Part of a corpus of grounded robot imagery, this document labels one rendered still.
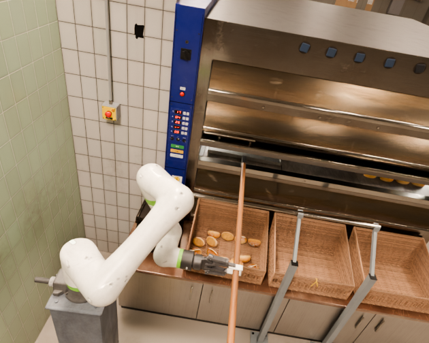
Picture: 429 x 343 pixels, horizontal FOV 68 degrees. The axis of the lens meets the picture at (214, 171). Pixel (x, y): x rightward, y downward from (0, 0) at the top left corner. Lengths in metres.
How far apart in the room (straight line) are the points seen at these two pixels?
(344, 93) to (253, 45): 0.62
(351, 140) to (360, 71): 0.45
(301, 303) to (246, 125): 1.28
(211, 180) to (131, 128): 0.68
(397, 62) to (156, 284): 2.05
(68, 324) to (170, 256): 0.49
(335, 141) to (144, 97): 1.26
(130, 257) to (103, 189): 1.51
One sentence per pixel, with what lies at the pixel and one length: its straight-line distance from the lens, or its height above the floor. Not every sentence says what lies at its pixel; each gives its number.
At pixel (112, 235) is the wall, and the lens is 3.00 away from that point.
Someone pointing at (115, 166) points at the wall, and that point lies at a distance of 2.48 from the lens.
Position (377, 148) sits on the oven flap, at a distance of 2.33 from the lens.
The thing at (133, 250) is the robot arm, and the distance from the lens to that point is 1.19.
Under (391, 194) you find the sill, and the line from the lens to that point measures 2.60.
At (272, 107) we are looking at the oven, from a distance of 2.06.
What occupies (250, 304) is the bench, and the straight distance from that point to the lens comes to 2.47.
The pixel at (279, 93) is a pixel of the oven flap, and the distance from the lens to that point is 2.01.
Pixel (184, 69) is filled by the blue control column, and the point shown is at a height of 1.81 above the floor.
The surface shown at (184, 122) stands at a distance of 2.10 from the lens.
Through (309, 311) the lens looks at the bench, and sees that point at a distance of 2.54.
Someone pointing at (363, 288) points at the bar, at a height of 0.85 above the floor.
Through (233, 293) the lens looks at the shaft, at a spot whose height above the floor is 1.19.
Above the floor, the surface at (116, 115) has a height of 1.45.
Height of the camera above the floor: 2.43
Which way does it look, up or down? 35 degrees down
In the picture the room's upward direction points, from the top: 10 degrees clockwise
